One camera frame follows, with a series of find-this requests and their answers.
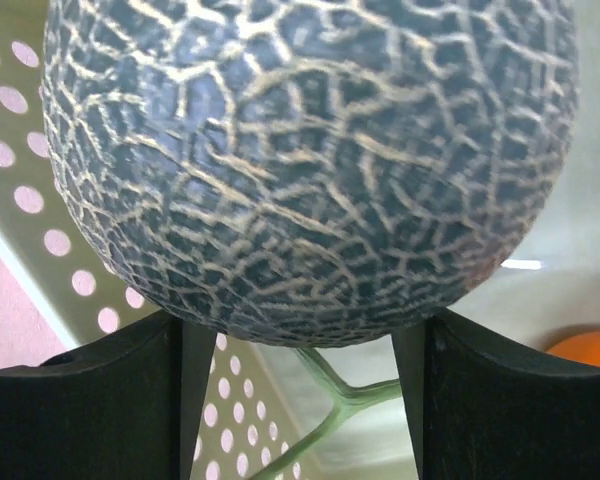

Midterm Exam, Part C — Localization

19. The orange fruit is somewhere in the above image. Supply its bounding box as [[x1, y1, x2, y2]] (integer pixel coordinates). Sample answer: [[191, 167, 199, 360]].
[[546, 329, 600, 367]]

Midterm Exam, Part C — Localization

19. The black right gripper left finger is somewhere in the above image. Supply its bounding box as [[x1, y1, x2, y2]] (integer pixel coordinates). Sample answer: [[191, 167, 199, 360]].
[[0, 312, 216, 480]]

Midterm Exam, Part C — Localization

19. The pale green plastic basket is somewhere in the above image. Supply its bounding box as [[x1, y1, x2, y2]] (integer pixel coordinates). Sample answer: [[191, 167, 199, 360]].
[[0, 0, 600, 480]]

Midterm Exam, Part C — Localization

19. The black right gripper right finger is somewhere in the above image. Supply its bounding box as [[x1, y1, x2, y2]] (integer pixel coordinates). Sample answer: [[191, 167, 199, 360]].
[[391, 310, 600, 480]]

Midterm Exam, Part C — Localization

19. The netted green melon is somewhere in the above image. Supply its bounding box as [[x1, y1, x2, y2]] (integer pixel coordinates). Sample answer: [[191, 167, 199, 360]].
[[40, 0, 581, 349]]

